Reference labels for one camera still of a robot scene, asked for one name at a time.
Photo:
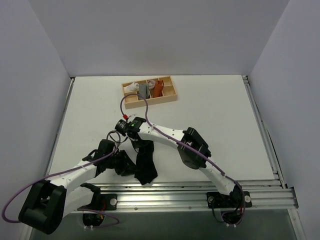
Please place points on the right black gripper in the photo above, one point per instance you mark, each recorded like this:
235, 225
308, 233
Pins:
141, 144

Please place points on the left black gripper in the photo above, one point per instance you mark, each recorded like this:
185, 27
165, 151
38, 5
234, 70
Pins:
124, 163

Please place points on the black underwear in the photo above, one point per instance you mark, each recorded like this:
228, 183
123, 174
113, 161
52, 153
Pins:
145, 168

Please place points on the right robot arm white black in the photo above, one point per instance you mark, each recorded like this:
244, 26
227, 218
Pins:
193, 151

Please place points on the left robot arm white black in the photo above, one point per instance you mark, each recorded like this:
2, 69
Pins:
50, 200

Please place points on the grey rolled cloth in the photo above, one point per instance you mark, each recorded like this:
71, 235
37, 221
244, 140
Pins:
143, 91

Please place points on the white rolled cloth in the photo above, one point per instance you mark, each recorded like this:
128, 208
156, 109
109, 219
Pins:
132, 87

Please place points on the orange rolled cloth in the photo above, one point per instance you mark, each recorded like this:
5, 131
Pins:
158, 88

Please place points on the pale patterned rolled cloth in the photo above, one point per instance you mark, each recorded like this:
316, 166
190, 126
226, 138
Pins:
151, 83

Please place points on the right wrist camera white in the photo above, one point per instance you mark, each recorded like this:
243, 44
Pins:
128, 117

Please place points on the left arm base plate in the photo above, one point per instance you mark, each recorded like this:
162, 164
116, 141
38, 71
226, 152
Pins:
104, 202

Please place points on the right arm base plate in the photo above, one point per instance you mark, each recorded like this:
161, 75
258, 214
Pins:
215, 200

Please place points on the aluminium frame rail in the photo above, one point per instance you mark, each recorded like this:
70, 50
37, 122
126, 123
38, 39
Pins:
192, 196

